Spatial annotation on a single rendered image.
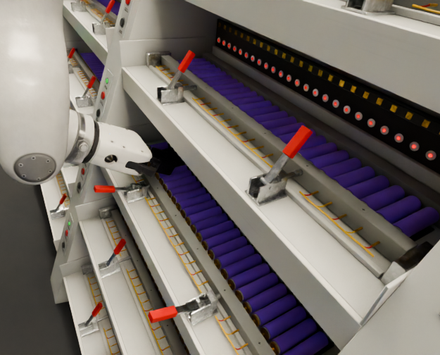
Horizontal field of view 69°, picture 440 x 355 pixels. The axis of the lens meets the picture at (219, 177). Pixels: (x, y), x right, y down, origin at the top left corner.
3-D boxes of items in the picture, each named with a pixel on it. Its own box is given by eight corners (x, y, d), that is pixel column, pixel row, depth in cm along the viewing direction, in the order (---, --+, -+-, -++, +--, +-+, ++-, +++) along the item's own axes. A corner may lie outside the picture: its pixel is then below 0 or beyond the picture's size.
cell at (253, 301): (286, 297, 47) (250, 316, 44) (277, 287, 48) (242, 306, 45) (288, 289, 46) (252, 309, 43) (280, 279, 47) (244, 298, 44)
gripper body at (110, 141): (98, 134, 48) (158, 152, 56) (82, 106, 55) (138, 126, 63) (79, 175, 50) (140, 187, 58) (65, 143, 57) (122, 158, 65)
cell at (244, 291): (277, 286, 48) (241, 304, 45) (269, 277, 50) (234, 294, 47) (279, 279, 47) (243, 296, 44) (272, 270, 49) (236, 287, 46)
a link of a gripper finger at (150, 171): (146, 174, 54) (162, 170, 59) (111, 148, 55) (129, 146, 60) (143, 179, 54) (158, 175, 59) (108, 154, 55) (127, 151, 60)
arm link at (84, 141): (84, 126, 47) (103, 132, 49) (72, 102, 53) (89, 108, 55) (63, 172, 49) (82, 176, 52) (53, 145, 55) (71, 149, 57)
